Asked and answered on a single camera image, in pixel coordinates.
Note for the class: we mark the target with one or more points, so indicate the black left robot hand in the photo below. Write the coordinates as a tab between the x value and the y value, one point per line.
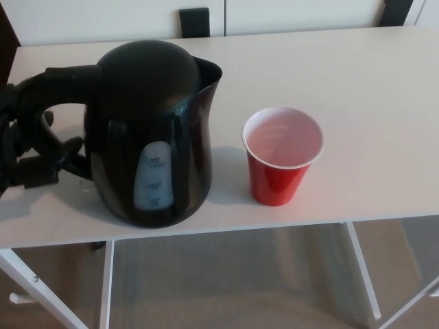
37	171

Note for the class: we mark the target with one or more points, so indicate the black cabinet pull tab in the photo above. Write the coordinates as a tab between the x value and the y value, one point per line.
396	12
194	22

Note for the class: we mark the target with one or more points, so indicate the black electric kettle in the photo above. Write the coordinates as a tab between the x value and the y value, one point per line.
154	103

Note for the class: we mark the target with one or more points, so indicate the white table leg frame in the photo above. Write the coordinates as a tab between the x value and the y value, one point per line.
362	274
107	291

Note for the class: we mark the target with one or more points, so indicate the red plastic cup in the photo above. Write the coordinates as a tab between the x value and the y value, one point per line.
271	185

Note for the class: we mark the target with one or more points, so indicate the small black floor object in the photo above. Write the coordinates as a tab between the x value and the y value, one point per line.
97	246

